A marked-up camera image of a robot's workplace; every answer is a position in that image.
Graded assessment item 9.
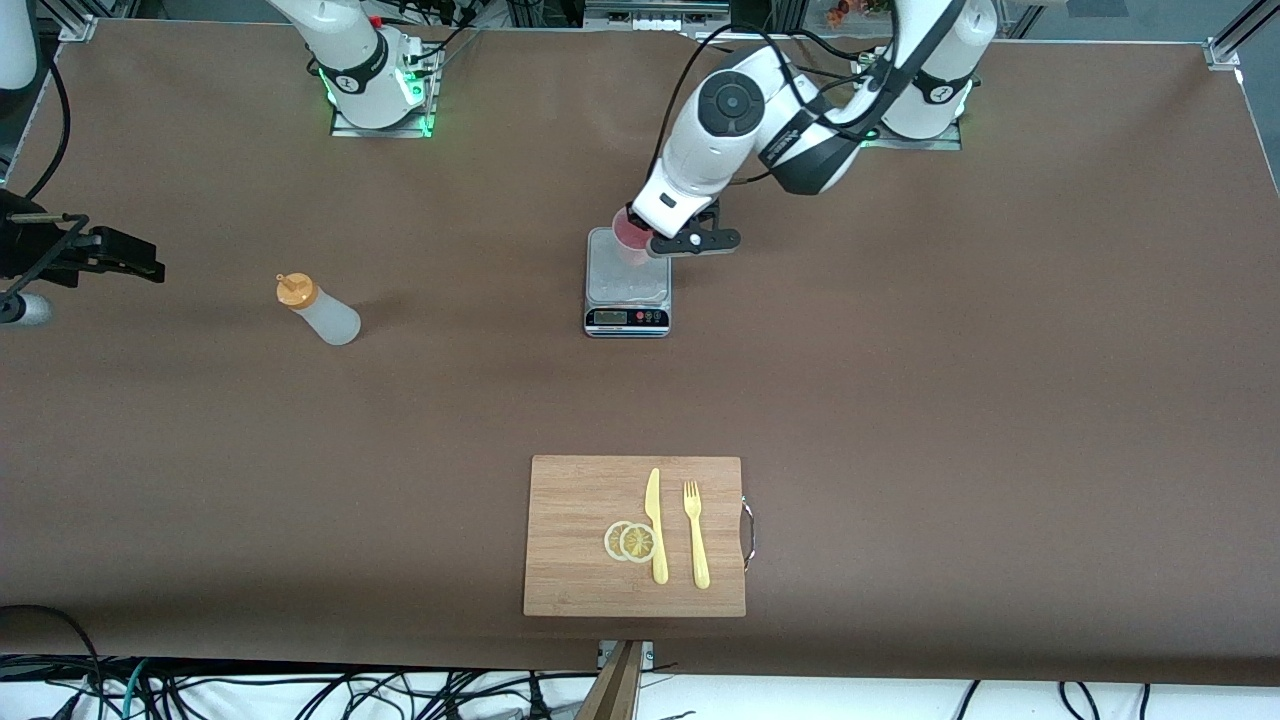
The pink plastic cup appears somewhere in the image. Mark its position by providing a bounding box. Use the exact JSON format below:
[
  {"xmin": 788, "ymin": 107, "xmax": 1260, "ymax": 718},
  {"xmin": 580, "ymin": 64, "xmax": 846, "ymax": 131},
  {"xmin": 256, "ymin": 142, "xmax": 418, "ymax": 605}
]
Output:
[{"xmin": 612, "ymin": 205, "xmax": 656, "ymax": 269}]

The translucent sauce bottle orange cap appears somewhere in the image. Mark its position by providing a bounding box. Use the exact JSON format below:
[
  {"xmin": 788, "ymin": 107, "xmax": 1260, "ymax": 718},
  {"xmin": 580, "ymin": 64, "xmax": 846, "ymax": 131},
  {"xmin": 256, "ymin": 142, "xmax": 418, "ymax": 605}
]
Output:
[{"xmin": 276, "ymin": 272, "xmax": 362, "ymax": 347}]

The silver digital kitchen scale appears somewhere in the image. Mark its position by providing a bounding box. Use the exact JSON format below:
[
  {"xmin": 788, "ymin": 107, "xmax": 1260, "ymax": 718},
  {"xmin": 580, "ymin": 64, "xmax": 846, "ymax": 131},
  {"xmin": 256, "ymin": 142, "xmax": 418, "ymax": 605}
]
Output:
[{"xmin": 584, "ymin": 227, "xmax": 672, "ymax": 339}]

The yellow plastic knife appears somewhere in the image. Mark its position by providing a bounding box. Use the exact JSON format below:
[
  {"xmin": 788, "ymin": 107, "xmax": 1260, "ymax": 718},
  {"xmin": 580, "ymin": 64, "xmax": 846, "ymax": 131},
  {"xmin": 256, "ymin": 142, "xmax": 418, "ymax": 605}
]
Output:
[{"xmin": 645, "ymin": 467, "xmax": 670, "ymax": 586}]

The wooden cutting board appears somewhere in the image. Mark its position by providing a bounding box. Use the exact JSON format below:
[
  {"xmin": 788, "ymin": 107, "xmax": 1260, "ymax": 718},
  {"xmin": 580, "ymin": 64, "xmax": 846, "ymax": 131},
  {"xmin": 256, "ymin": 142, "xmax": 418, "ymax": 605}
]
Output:
[{"xmin": 523, "ymin": 455, "xmax": 747, "ymax": 618}]

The yellow plastic fork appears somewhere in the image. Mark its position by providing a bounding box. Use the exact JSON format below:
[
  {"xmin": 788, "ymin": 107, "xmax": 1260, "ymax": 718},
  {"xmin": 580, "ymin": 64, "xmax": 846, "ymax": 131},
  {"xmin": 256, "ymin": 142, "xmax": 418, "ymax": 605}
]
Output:
[{"xmin": 683, "ymin": 480, "xmax": 711, "ymax": 590}]

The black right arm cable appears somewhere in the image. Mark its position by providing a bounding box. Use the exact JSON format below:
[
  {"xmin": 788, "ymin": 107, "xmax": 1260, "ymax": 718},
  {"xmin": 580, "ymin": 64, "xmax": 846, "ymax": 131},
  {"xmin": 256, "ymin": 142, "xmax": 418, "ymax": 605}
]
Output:
[{"xmin": 30, "ymin": 60, "xmax": 73, "ymax": 201}]

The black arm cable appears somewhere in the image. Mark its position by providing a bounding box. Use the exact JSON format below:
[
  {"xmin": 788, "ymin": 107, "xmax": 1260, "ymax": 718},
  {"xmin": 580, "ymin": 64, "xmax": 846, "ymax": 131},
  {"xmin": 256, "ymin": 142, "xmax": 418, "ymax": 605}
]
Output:
[
  {"xmin": 30, "ymin": 60, "xmax": 73, "ymax": 201},
  {"xmin": 650, "ymin": 25, "xmax": 961, "ymax": 191}
]

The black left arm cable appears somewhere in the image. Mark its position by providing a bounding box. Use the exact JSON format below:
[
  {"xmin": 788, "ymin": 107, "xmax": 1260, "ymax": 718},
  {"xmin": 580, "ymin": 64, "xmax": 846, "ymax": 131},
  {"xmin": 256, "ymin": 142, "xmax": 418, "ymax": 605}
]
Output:
[{"xmin": 650, "ymin": 25, "xmax": 961, "ymax": 191}]

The black table cable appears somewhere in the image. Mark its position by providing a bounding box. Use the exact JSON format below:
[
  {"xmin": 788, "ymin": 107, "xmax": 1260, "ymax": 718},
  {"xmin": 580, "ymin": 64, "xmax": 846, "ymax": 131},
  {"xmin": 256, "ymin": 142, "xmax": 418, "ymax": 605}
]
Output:
[{"xmin": 395, "ymin": 0, "xmax": 491, "ymax": 76}]

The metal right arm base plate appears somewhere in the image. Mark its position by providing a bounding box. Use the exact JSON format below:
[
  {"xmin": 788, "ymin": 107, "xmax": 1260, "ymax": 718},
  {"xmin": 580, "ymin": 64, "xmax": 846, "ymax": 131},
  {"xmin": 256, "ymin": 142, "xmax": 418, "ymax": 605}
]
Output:
[{"xmin": 330, "ymin": 45, "xmax": 438, "ymax": 139}]

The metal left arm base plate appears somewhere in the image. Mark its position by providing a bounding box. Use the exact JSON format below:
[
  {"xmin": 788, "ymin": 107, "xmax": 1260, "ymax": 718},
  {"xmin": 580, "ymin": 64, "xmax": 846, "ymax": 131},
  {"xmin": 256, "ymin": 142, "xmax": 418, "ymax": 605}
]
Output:
[{"xmin": 858, "ymin": 55, "xmax": 963, "ymax": 151}]

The teal floor cable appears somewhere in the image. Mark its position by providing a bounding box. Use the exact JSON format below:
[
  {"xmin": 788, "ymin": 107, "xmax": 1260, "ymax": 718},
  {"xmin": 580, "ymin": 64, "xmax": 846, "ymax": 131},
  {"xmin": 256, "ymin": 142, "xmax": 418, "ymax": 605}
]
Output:
[{"xmin": 118, "ymin": 658, "xmax": 153, "ymax": 720}]

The wooden post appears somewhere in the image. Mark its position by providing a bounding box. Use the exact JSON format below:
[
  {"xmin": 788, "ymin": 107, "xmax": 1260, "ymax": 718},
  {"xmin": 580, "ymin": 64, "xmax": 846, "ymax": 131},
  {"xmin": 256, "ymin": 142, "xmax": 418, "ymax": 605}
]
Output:
[{"xmin": 578, "ymin": 640, "xmax": 643, "ymax": 720}]

